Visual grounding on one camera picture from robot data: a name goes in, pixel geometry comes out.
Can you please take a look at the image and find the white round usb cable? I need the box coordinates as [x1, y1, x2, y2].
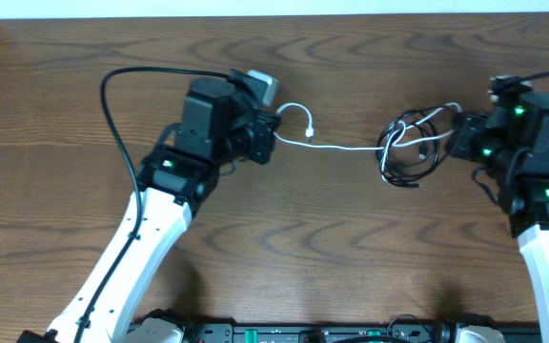
[273, 101, 462, 183]

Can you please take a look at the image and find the black usb cable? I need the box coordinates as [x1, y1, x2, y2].
[376, 107, 455, 189]

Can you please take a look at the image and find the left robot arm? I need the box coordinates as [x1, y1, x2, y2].
[19, 71, 280, 342]

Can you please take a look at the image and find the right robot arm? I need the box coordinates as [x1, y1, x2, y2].
[446, 91, 549, 342]

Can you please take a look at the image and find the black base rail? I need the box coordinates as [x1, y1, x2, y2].
[126, 313, 542, 343]

